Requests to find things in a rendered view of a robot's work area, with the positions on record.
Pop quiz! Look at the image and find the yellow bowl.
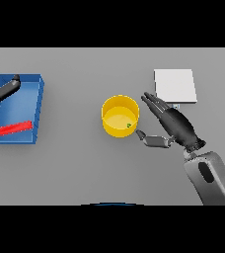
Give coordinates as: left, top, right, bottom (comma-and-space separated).
101, 94, 141, 138

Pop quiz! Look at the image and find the blue plastic tray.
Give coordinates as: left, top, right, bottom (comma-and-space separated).
0, 73, 45, 145

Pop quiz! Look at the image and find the red beaker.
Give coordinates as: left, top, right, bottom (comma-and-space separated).
0, 120, 34, 138

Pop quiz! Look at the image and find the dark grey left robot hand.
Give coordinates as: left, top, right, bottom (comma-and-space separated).
0, 63, 22, 113

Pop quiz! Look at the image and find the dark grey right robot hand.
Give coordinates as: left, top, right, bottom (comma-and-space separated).
135, 91, 207, 154

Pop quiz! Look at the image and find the flat pale square scale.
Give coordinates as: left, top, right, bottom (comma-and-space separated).
153, 68, 198, 110

